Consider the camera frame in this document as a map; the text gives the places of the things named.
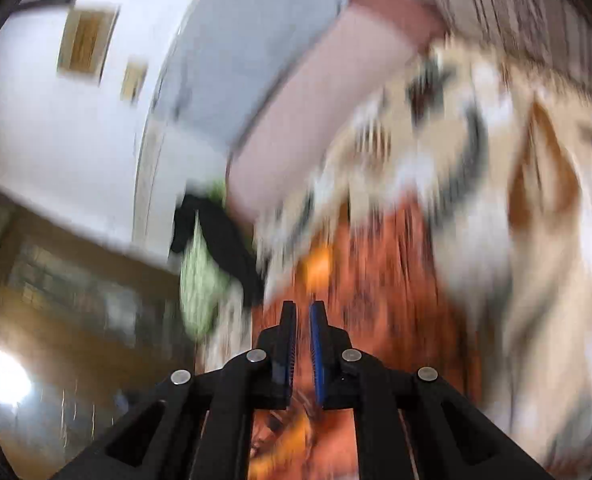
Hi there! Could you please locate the orange black floral garment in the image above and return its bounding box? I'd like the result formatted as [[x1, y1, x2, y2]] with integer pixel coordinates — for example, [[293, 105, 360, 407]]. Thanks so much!
[[248, 195, 482, 479]]

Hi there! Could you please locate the green white patterned pillow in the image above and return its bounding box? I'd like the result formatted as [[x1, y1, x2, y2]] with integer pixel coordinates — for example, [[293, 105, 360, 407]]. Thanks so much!
[[180, 180, 232, 341]]

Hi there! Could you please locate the brown wooden glass door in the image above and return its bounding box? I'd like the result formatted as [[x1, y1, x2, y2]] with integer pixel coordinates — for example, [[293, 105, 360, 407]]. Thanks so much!
[[0, 192, 194, 479]]

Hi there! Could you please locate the black cloth garment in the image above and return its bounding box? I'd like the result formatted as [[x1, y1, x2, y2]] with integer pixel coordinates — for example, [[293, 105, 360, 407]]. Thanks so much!
[[170, 192, 264, 308]]

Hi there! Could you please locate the beige leaf-print fleece blanket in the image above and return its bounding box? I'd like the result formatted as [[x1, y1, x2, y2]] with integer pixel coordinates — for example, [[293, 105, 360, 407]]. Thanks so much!
[[250, 39, 592, 479]]

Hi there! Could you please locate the grey pillow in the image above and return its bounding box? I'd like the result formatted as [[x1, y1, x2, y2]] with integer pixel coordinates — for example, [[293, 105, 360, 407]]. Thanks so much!
[[153, 0, 349, 148]]

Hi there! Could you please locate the beige wall switch plate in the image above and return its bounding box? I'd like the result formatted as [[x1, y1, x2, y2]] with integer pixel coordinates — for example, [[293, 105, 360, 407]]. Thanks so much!
[[120, 60, 148, 103]]

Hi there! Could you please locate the gold framed wall picture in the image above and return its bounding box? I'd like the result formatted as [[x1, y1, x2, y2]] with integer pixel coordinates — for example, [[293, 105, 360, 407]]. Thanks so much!
[[57, 6, 120, 84]]

